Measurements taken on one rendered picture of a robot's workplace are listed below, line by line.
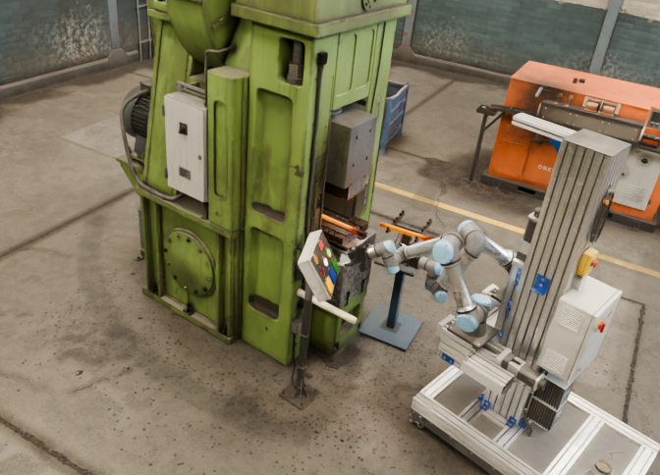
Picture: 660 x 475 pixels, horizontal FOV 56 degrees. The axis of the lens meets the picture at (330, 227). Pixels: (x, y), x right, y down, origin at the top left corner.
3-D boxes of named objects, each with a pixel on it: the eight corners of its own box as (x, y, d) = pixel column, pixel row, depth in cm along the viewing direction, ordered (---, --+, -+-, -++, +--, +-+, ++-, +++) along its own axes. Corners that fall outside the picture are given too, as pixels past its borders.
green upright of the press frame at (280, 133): (308, 348, 454) (340, 28, 336) (286, 367, 435) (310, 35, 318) (262, 322, 474) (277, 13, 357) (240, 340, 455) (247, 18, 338)
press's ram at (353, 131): (377, 170, 407) (385, 112, 386) (344, 189, 379) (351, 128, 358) (325, 150, 426) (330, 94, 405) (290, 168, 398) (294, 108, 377)
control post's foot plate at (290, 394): (321, 392, 418) (322, 382, 413) (302, 411, 402) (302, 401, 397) (296, 377, 428) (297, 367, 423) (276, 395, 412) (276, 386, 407)
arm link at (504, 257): (516, 280, 394) (461, 241, 368) (505, 266, 407) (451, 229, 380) (529, 267, 391) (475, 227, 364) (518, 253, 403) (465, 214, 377)
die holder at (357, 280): (368, 283, 450) (376, 231, 427) (339, 307, 423) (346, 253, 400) (307, 254, 476) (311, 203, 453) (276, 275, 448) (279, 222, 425)
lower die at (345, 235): (357, 236, 420) (359, 225, 415) (341, 247, 405) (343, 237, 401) (308, 214, 439) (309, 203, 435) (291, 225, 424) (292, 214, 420)
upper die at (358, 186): (364, 189, 402) (365, 177, 397) (347, 200, 387) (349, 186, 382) (312, 169, 421) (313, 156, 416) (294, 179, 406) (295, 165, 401)
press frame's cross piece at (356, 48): (368, 96, 391) (378, 19, 366) (331, 112, 361) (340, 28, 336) (312, 79, 411) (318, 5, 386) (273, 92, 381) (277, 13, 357)
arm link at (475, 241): (495, 244, 361) (445, 306, 377) (487, 235, 370) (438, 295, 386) (481, 237, 355) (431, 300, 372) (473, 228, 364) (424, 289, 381)
